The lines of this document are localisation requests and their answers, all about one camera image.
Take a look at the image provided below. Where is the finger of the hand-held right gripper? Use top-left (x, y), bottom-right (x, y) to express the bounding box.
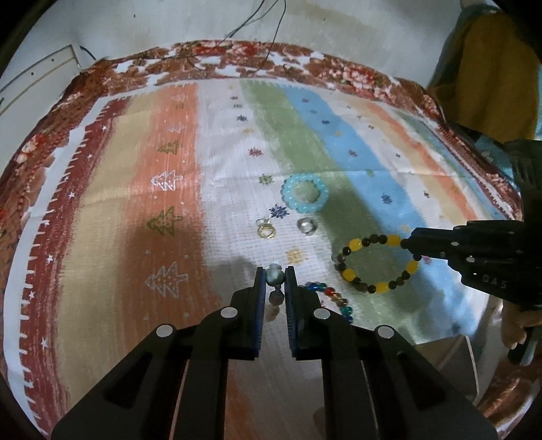
top-left (400, 221), bottom-right (526, 276)

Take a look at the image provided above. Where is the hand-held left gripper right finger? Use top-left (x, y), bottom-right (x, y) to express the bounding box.
top-left (285, 266), bottom-right (499, 440)

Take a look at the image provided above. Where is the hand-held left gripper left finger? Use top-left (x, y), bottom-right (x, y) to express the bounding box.
top-left (51, 266), bottom-right (267, 440)

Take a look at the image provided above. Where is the grey pearl bead necklace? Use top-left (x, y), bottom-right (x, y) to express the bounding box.
top-left (263, 263), bottom-right (285, 321)

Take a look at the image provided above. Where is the yellow and dark bead bracelet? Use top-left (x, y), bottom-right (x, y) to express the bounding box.
top-left (331, 234), bottom-right (421, 296)

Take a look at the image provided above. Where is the person's right hand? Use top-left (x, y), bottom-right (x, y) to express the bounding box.
top-left (501, 302), bottom-right (538, 368)

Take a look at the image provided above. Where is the striped printed mat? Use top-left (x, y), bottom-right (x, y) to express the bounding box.
top-left (7, 77), bottom-right (526, 437)

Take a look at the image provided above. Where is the mustard yellow garment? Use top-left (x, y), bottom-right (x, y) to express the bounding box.
top-left (427, 12), bottom-right (542, 141)

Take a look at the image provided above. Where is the striped patterned tablecloth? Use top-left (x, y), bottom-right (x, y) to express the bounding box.
top-left (0, 39), bottom-right (542, 429)

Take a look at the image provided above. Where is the white panel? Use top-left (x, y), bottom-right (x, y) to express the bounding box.
top-left (0, 44), bottom-right (82, 116)

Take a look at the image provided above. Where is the multicolour glass bead bracelet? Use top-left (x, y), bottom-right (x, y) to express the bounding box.
top-left (296, 280), bottom-right (355, 326)

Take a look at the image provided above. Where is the gold ring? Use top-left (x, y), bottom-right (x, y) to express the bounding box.
top-left (256, 217), bottom-right (277, 240)

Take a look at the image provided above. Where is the light blue bead bracelet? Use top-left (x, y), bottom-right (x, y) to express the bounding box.
top-left (280, 173), bottom-right (330, 213)

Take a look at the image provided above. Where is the black cable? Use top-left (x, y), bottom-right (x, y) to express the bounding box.
top-left (185, 0), bottom-right (289, 70)

